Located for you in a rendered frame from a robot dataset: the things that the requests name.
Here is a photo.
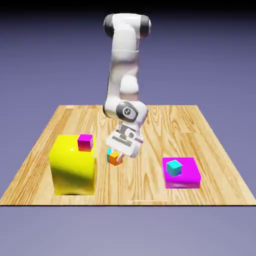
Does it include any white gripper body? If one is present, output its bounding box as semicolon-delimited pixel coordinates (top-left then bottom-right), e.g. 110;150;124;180
105;130;141;159

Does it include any small orange cube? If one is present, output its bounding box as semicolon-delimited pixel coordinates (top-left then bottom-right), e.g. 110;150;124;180
108;151;123;166

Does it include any large magenta box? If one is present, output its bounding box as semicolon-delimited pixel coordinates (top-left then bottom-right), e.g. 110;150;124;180
162;157;201;189

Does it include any small magenta cube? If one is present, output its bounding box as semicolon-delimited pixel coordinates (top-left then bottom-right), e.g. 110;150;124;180
77;134;94;152

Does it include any large yellow box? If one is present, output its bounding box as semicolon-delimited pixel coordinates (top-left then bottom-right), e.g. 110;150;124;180
48;134;98;196

